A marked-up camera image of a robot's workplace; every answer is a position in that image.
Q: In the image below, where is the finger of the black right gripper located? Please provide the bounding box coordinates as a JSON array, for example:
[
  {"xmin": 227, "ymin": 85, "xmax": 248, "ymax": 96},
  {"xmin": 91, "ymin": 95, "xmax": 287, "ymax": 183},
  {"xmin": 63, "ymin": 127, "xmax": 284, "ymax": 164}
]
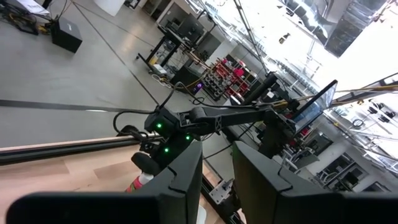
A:
[{"xmin": 131, "ymin": 151, "xmax": 161, "ymax": 177}]

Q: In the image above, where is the black desk with monitors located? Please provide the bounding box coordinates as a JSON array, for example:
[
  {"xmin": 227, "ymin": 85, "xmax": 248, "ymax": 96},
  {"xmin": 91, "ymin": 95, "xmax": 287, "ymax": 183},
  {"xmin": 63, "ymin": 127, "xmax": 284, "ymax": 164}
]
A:
[{"xmin": 136, "ymin": 14, "xmax": 218, "ymax": 78}]

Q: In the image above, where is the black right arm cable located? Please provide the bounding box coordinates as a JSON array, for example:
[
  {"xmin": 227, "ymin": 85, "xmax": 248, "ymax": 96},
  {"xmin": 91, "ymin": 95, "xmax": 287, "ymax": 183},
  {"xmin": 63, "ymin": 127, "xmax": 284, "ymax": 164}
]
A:
[{"xmin": 112, "ymin": 81, "xmax": 274, "ymax": 138}]

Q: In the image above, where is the white round pillar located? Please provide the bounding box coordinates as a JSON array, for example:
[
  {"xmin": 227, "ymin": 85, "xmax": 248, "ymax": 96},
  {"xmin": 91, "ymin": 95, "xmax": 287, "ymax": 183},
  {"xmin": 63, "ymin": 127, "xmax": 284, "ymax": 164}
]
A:
[{"xmin": 93, "ymin": 0, "xmax": 126, "ymax": 17}]

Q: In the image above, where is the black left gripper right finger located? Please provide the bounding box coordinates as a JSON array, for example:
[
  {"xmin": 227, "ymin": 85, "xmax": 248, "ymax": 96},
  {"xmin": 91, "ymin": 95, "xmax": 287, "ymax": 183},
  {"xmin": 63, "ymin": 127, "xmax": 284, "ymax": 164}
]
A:
[{"xmin": 232, "ymin": 141, "xmax": 398, "ymax": 224}]

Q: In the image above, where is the white plastic bin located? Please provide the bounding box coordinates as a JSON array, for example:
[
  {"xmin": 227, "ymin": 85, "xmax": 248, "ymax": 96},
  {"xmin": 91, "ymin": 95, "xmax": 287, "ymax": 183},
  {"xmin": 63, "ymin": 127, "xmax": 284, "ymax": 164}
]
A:
[{"xmin": 195, "ymin": 204, "xmax": 208, "ymax": 224}]

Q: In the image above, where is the black equipment stand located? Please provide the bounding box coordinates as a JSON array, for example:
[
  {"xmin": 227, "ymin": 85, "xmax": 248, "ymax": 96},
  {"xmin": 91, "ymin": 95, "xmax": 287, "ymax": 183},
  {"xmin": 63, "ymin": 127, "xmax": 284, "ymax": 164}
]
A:
[{"xmin": 241, "ymin": 72, "xmax": 299, "ymax": 108}]

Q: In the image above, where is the red parts rack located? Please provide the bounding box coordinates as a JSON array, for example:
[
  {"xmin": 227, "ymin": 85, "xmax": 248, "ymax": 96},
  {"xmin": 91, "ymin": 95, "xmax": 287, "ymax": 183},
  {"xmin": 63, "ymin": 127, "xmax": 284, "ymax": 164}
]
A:
[{"xmin": 205, "ymin": 57, "xmax": 261, "ymax": 102}]

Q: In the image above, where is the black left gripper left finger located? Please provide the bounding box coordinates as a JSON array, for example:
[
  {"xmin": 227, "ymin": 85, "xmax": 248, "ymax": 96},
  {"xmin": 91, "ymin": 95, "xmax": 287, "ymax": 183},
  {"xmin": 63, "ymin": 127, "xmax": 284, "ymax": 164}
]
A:
[{"xmin": 6, "ymin": 141, "xmax": 203, "ymax": 224}]

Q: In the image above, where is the black aluminium table frame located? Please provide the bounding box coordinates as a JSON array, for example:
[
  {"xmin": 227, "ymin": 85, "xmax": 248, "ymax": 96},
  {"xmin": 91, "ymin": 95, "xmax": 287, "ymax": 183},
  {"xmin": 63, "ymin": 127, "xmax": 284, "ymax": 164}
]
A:
[{"xmin": 0, "ymin": 133, "xmax": 248, "ymax": 224}]

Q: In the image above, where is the red paint bottle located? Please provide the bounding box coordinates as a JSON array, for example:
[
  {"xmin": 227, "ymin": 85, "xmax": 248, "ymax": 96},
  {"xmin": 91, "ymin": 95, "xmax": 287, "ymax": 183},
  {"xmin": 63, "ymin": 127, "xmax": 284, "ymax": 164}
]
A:
[{"xmin": 125, "ymin": 172, "xmax": 155, "ymax": 194}]

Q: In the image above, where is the black flat monitor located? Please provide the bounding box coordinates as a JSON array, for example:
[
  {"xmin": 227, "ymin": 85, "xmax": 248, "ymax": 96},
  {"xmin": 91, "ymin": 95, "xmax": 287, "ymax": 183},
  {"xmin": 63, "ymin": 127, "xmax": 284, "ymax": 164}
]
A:
[{"xmin": 291, "ymin": 79, "xmax": 338, "ymax": 133}]

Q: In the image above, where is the black computer tower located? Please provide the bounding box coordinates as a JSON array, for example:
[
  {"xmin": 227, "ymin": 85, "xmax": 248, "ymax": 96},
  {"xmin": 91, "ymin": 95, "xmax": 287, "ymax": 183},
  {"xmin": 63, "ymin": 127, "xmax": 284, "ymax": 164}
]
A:
[{"xmin": 50, "ymin": 16, "xmax": 83, "ymax": 54}]

